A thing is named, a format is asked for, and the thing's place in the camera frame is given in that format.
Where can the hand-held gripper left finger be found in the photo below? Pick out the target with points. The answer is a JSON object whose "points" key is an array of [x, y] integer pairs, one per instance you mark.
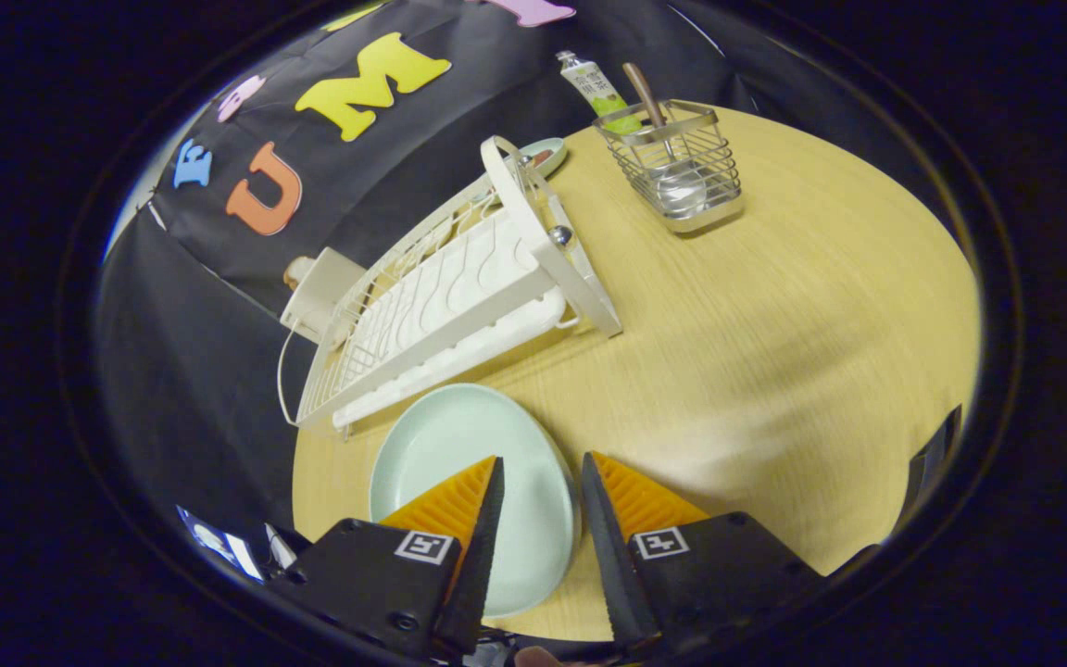
{"points": [[483, 556]]}

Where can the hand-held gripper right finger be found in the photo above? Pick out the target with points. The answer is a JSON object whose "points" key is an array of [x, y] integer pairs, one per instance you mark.
{"points": [[609, 556]]}

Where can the light green plate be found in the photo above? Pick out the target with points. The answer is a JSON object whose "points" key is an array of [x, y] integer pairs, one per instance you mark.
{"points": [[459, 435]]}

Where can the white dish rack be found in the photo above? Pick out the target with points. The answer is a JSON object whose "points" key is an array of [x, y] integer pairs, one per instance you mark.
{"points": [[459, 296]]}

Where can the small plate with food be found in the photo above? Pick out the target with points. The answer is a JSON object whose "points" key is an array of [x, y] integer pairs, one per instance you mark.
{"points": [[550, 148]]}

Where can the blue white object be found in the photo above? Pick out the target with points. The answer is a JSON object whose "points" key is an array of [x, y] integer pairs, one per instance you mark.
{"points": [[219, 542]]}

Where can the white toaster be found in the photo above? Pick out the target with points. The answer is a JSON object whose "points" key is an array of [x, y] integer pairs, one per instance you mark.
{"points": [[330, 287]]}

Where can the black table clamp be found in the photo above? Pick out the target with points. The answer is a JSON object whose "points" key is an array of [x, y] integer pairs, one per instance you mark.
{"points": [[932, 463]]}

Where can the bread slice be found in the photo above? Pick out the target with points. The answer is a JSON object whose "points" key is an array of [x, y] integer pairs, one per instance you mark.
{"points": [[297, 272]]}

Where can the brown food piece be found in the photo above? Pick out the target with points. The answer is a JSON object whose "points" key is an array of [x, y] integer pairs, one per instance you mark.
{"points": [[543, 158]]}

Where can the green label bottle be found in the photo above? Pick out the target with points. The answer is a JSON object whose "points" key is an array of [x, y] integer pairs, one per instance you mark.
{"points": [[596, 88]]}

